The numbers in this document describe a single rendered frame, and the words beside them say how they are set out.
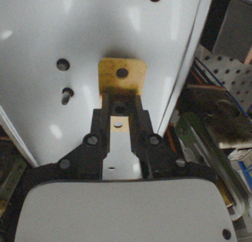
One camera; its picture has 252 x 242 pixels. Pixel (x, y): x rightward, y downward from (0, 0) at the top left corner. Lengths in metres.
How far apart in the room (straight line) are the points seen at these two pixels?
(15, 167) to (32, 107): 0.17
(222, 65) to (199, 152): 0.43
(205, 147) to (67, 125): 0.16
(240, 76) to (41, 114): 0.64
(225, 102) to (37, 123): 0.28
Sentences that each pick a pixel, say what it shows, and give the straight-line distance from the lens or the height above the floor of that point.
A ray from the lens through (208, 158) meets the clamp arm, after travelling 0.19.
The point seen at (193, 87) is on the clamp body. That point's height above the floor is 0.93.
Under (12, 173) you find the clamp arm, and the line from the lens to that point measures 0.33.
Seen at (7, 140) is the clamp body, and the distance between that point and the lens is 0.36.
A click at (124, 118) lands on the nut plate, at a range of 0.15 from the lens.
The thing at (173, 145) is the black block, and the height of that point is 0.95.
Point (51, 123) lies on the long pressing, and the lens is 0.19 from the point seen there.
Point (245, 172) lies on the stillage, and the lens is 2.50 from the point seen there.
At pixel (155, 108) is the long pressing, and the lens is 0.17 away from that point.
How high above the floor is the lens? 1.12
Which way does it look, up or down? 45 degrees down
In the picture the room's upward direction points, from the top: 175 degrees clockwise
